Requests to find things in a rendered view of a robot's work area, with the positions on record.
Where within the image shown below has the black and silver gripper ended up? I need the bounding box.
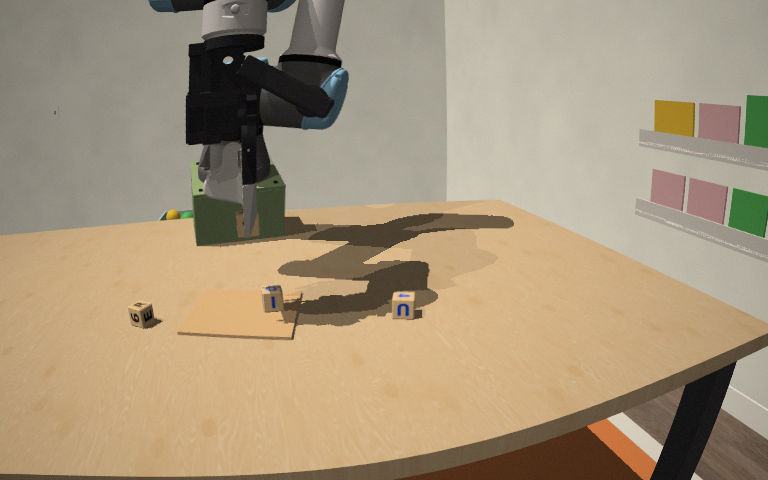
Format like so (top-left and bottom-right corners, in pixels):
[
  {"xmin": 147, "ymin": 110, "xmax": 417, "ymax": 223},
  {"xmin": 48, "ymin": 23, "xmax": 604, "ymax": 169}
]
[{"xmin": 186, "ymin": 34, "xmax": 265, "ymax": 238}]

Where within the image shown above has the tan letter block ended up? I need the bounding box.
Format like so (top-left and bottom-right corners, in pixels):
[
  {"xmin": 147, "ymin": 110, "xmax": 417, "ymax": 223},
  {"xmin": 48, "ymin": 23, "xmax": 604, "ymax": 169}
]
[
  {"xmin": 261, "ymin": 285, "xmax": 284, "ymax": 312},
  {"xmin": 128, "ymin": 300, "xmax": 155, "ymax": 328},
  {"xmin": 392, "ymin": 292, "xmax": 415, "ymax": 320},
  {"xmin": 236, "ymin": 210, "xmax": 260, "ymax": 238}
]

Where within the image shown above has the tan square mat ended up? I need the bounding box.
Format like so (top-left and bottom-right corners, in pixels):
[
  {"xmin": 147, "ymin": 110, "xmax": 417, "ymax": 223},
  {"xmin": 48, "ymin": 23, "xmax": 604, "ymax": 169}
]
[{"xmin": 177, "ymin": 289, "xmax": 302, "ymax": 340}]

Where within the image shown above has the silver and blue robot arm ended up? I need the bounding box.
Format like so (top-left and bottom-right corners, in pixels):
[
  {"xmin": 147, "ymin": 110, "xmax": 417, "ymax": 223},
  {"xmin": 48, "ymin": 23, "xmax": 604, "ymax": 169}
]
[{"xmin": 148, "ymin": 0, "xmax": 349, "ymax": 183}]

